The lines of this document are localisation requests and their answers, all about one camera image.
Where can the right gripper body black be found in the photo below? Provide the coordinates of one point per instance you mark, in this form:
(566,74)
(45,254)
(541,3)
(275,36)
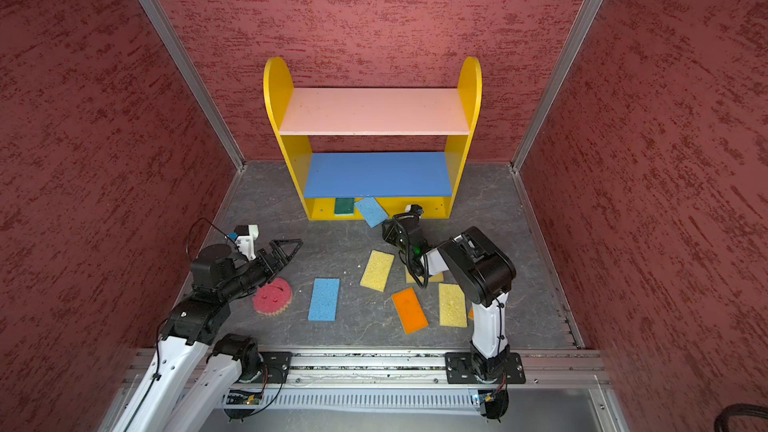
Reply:
(396,237)

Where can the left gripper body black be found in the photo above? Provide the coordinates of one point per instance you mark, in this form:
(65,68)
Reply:
(258,272)

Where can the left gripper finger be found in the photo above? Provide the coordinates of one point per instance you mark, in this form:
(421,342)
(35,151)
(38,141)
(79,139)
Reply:
(285,246)
(279,262)

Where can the blue sponge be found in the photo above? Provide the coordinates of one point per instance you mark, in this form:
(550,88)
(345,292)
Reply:
(324,300)
(371,211)

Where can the green scouring sponge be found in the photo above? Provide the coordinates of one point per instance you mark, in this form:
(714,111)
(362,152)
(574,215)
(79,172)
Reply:
(344,207)

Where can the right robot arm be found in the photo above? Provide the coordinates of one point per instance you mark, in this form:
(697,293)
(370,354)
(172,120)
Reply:
(481,270)

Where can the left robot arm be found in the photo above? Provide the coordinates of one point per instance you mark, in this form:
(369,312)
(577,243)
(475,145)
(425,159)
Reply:
(194,368)

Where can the yellow shelf pink blue boards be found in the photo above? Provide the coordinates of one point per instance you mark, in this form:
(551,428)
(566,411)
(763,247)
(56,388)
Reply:
(395,179)

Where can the pink round smiley sponge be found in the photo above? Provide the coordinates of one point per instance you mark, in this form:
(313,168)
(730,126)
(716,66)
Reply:
(273,298)

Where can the yellow sponge upper left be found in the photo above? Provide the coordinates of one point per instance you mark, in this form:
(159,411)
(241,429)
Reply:
(377,271)

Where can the yellow sponge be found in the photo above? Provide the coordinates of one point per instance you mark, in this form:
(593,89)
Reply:
(452,306)
(377,271)

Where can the dark yellow scouring pad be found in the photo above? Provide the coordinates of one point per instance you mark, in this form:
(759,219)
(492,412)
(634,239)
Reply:
(435,278)

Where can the orange sponge centre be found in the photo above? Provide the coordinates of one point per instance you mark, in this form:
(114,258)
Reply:
(409,311)

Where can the yellow sponge lower right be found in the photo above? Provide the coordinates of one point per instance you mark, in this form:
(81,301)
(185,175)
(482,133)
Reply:
(452,306)

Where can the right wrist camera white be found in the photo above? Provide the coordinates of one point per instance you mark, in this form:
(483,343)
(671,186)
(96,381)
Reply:
(414,209)

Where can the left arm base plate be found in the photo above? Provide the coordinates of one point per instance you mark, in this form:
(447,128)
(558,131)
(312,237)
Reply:
(265,367)

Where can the left electronics board with wires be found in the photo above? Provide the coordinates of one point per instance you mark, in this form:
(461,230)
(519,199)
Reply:
(243,399)

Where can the electronics board with wires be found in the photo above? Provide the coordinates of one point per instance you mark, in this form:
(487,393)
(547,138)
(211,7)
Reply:
(492,405)
(243,399)

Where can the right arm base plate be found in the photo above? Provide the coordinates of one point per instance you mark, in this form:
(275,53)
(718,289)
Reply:
(473,368)

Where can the white slotted cable duct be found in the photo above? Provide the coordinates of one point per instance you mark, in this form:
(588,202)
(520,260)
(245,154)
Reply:
(419,400)

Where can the right electronics board with wires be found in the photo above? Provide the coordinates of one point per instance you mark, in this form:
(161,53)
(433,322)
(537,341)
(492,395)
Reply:
(492,405)

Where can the aluminium mounting rail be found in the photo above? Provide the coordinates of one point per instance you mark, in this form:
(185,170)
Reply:
(436,368)

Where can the left aluminium corner post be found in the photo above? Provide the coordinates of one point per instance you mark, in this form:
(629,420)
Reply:
(173,44)

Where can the aluminium corner post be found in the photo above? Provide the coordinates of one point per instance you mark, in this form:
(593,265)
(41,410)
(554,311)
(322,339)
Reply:
(173,44)
(577,34)

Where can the right aluminium corner post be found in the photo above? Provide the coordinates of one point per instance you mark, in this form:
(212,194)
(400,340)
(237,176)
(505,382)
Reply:
(577,34)

